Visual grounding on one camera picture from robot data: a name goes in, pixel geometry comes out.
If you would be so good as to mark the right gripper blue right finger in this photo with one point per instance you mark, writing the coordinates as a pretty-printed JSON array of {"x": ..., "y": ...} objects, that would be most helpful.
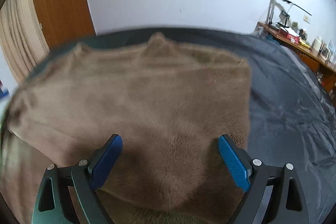
[{"x": 287, "y": 201}]

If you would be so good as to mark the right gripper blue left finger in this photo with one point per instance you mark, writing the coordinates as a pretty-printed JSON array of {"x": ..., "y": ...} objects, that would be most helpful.
[{"x": 54, "y": 204}]

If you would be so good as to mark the brown fleece garment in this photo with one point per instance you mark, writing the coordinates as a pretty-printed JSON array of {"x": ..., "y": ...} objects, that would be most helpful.
[{"x": 169, "y": 102}]

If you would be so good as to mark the dark bed sheet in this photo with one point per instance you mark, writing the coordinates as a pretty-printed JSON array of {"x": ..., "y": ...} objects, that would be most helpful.
[{"x": 291, "y": 118}]

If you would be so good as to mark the wooden desk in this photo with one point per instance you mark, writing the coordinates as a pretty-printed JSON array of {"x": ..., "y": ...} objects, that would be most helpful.
[{"x": 310, "y": 57}]

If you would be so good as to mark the white kettle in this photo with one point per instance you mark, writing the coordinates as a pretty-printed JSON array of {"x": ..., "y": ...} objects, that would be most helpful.
[{"x": 317, "y": 43}]

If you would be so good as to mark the beige curtain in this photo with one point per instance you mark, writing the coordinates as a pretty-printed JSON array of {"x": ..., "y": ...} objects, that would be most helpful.
[{"x": 22, "y": 41}]

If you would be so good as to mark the red box on desk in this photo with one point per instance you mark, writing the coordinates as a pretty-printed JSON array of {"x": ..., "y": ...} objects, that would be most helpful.
[{"x": 290, "y": 34}]

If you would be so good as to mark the black desk lamp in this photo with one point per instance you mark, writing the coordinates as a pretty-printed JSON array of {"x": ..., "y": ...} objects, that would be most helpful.
[{"x": 284, "y": 6}]

